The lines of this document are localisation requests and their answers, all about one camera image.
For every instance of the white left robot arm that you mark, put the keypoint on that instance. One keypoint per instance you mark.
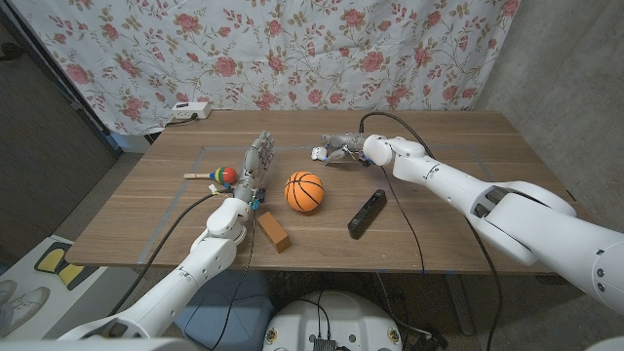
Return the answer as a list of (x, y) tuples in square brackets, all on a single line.
[(209, 258)]

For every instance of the grey table leg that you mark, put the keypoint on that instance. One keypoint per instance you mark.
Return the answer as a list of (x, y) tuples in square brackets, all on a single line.
[(460, 302)]

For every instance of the floral cloth backdrop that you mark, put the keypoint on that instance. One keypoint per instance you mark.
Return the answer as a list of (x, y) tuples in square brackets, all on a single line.
[(292, 49)]

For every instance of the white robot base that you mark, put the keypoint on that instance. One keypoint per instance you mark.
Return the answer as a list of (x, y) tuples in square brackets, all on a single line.
[(336, 317)]

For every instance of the white shoe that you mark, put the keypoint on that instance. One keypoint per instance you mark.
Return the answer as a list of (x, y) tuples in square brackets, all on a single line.
[(27, 304), (6, 291)]

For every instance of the colourful wooden maraca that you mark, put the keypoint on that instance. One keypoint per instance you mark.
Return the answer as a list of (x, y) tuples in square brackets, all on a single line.
[(225, 175)]

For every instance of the black power adapter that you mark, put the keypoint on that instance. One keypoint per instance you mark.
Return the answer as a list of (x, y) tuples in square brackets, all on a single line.
[(431, 342)]

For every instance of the orange-brown wooden block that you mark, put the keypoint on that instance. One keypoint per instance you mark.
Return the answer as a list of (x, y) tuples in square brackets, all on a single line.
[(274, 232)]

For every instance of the orange basketball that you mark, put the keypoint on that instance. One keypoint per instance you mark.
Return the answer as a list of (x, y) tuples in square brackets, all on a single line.
[(304, 191)]

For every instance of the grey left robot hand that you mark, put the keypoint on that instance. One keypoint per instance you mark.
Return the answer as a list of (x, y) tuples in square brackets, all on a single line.
[(253, 163)]

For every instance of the black TV remote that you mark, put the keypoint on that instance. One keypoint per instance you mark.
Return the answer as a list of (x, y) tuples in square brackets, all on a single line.
[(366, 214)]

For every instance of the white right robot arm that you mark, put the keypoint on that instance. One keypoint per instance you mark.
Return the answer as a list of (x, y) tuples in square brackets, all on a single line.
[(512, 214)]

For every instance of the dark perforated panel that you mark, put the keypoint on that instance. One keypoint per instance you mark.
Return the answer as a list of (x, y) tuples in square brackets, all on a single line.
[(49, 146)]

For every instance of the white AirPods case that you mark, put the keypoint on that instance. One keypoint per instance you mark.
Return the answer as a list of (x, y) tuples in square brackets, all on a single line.
[(318, 154)]

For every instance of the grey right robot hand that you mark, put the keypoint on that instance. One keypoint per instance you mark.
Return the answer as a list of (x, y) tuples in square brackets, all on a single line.
[(348, 144)]

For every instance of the white power strip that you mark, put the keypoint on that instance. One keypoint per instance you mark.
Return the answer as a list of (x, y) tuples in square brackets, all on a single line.
[(191, 110)]

